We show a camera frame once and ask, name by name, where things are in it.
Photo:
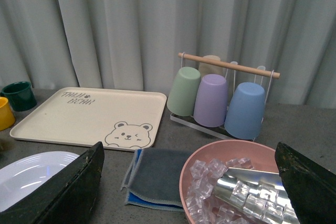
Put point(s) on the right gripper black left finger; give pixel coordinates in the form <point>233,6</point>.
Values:
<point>68,197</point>

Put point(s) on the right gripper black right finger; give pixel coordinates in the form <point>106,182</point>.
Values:
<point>309,186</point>

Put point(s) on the white round plate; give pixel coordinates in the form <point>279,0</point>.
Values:
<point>22,177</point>

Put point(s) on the metal ice scoop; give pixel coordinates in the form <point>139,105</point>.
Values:
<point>249,179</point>

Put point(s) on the blue cleaning cloth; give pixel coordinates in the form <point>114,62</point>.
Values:
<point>136,200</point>

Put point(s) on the clear plastic ice cubes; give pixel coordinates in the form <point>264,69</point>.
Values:
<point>215,197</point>

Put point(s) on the pink bowl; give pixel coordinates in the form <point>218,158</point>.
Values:
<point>261,156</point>

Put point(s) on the grey cleaning cloth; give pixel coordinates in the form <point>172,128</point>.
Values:
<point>157,174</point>

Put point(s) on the beige bear serving tray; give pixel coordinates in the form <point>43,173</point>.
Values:
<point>120,119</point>

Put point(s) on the blue upside-down cup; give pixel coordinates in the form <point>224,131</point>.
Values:
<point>246,110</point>

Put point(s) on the yellow mug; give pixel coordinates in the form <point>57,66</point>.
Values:
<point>7,117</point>

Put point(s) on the dark green mug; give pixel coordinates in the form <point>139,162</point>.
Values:
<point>20,96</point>

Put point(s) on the purple upside-down cup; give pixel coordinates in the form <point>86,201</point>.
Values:
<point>211,101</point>

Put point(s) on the green upside-down cup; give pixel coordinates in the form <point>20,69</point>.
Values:
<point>184,90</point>

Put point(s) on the beige upside-down cup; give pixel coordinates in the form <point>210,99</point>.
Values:
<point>205,68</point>

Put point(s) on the grey curtain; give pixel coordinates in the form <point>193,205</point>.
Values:
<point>133,44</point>

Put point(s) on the white cup rack wooden handle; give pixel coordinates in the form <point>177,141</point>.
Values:
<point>220,130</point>

